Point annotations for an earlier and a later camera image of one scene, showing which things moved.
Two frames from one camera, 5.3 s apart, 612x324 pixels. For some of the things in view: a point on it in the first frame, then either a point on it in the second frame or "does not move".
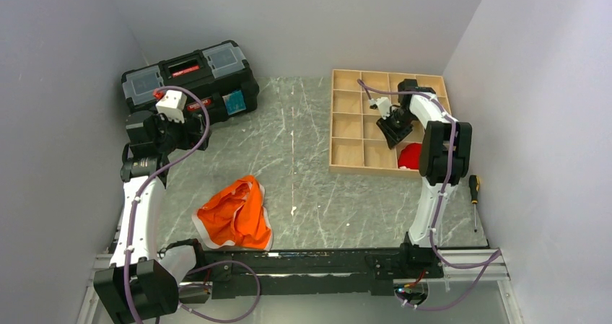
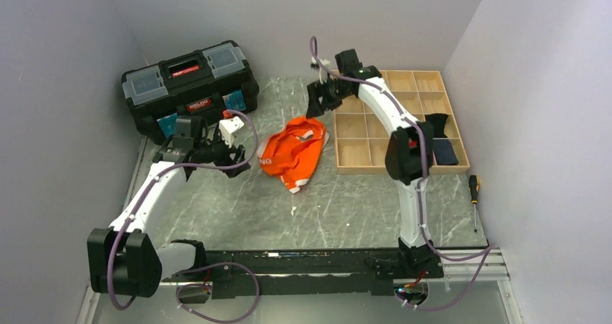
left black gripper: (197, 139) → (226, 160)
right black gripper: (391, 136) → (316, 91)
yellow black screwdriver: (474, 184) does not move
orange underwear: (237, 215) → (291, 154)
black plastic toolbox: (219, 73) does not move
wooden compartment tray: (372, 126) does not move
